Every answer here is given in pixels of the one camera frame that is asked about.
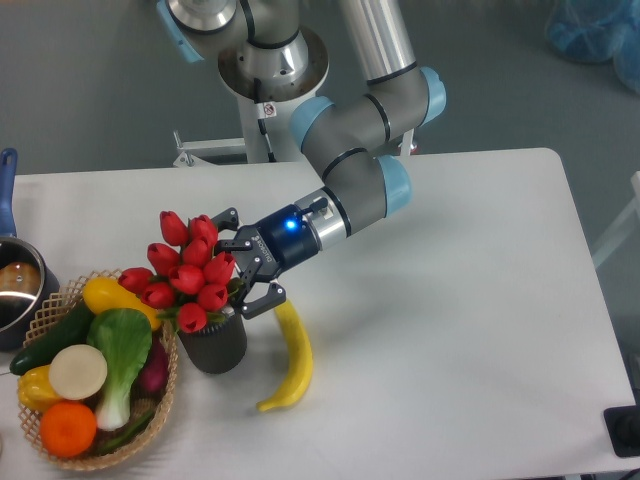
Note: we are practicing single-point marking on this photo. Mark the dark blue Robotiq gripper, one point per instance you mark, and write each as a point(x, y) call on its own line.
point(262, 252)

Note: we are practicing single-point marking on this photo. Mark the red tulip bouquet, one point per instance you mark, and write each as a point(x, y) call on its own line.
point(187, 283)

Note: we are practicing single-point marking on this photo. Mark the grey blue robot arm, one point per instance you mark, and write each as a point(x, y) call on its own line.
point(356, 191)

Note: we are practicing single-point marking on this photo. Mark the dark grey ribbed vase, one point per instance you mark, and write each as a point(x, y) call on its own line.
point(220, 346)

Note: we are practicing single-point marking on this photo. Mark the yellow banana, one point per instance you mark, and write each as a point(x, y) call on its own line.
point(300, 361)

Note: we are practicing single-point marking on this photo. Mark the green bok choy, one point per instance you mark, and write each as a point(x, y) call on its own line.
point(124, 338)

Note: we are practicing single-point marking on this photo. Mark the purple red onion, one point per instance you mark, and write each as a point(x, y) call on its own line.
point(154, 375)

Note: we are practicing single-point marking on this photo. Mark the yellow squash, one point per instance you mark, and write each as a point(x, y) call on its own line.
point(104, 293)

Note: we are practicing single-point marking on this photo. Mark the dark green cucumber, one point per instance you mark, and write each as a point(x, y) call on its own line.
point(71, 330)

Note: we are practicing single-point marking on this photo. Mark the woven wicker basket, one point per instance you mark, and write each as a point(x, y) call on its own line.
point(155, 408)

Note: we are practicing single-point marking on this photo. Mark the green chili pepper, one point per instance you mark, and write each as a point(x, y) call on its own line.
point(126, 436)

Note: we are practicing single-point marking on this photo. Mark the orange fruit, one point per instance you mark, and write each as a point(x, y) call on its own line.
point(67, 429)

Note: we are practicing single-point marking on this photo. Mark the yellow bell pepper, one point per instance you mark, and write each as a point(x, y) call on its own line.
point(35, 390)

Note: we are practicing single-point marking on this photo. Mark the blue plastic bag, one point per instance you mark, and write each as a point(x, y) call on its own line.
point(596, 32)

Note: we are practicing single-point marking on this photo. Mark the black device at table edge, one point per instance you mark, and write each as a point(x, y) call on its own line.
point(623, 429)

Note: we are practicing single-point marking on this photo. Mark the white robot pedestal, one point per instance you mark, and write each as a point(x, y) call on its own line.
point(275, 66)

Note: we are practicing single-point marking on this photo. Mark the blue handled saucepan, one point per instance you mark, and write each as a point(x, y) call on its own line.
point(26, 280)

